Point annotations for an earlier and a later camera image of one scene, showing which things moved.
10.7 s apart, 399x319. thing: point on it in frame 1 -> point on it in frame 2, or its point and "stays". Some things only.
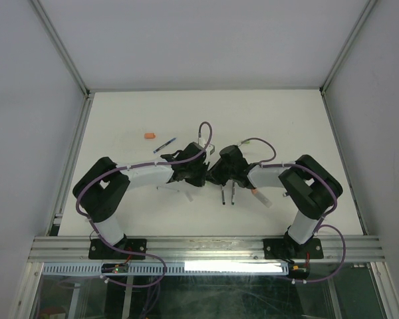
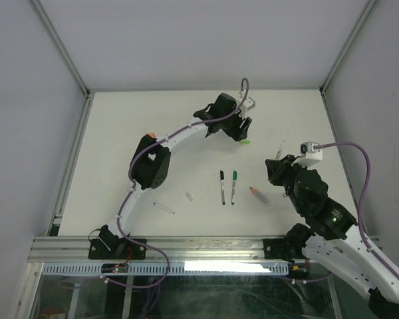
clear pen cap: [189, 197] stays
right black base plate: [273, 248] stays
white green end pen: [233, 193] stays
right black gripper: [212, 174] -> [276, 168]
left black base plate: [99, 250] stays
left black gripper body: [197, 173] -> [234, 126]
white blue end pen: [163, 189] -> [163, 207]
